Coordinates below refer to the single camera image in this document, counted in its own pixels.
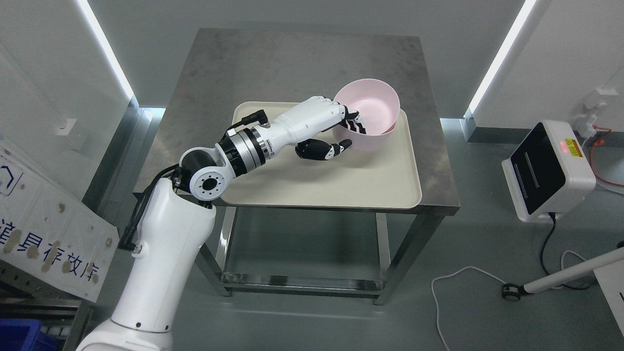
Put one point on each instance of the white black box device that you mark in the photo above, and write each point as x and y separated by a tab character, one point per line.
548	174

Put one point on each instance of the white wall socket plug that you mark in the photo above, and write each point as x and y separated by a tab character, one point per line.
589	109

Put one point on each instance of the white wall switch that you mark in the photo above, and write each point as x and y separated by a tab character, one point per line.
68	129

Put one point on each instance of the pink bowl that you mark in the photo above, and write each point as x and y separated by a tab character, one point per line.
370	141
376	101

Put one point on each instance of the white stand leg with caster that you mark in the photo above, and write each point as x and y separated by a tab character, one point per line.
513	292

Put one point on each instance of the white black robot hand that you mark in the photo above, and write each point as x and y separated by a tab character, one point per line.
300	124

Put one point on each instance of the beige plastic tray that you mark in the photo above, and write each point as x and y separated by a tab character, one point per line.
385	179

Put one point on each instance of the stainless steel table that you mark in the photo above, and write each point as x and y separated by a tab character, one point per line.
226	67

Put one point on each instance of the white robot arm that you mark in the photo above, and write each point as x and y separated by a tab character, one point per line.
170	223

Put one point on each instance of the blue bin lower left corner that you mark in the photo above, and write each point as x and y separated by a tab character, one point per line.
25	334

